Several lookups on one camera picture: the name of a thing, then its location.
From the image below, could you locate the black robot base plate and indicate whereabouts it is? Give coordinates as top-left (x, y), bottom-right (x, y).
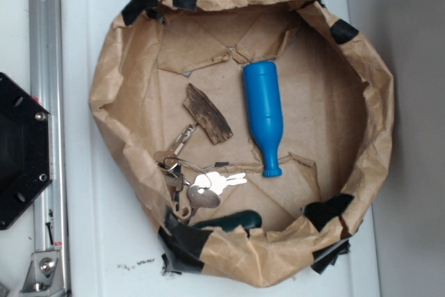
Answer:
top-left (1, 73), bottom-right (51, 230)

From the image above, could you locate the metal corner bracket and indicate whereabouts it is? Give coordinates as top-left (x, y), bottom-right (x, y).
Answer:
top-left (19, 250), bottom-right (65, 296)

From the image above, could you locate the aluminium extrusion rail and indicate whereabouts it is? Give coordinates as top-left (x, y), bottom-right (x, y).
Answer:
top-left (29, 0), bottom-right (71, 296)

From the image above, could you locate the blue plastic bottle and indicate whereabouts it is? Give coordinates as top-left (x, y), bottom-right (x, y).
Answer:
top-left (243, 61), bottom-right (284, 177)

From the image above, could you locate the dark green handle object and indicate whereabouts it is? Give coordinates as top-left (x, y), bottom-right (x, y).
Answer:
top-left (192, 210), bottom-right (262, 232)

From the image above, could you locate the silver key bunch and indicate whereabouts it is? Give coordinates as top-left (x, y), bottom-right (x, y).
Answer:
top-left (154, 124), bottom-right (248, 224)

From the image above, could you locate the brown paper lined bin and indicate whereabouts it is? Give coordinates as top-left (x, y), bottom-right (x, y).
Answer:
top-left (89, 0), bottom-right (394, 287)

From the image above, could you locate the weathered wood piece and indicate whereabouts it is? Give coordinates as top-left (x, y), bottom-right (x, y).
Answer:
top-left (184, 83), bottom-right (233, 145)

